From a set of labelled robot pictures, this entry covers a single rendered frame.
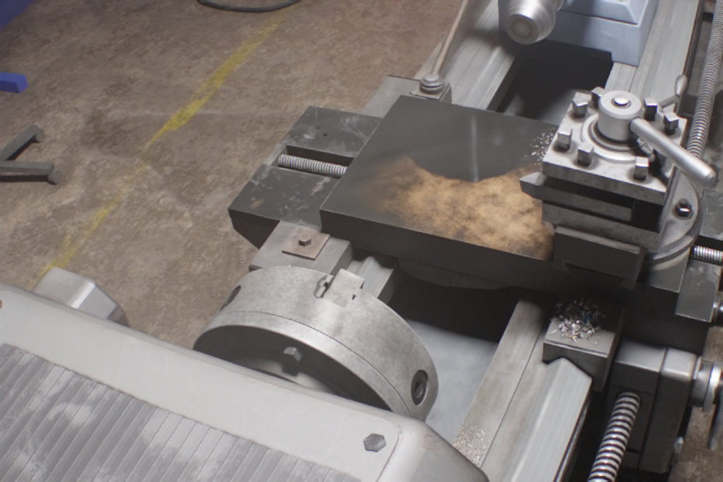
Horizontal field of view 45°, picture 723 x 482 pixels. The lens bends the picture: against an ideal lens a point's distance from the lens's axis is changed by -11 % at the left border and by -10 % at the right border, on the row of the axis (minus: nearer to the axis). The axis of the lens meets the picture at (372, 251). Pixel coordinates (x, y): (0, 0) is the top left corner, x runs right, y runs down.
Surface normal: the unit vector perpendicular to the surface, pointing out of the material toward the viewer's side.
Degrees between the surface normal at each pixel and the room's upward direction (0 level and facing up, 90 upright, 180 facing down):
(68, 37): 0
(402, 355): 56
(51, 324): 0
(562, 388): 36
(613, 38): 90
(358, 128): 0
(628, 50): 90
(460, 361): 17
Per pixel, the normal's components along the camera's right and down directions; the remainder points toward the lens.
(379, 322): 0.47, -0.44
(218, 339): -0.40, 0.66
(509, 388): -0.10, -0.72
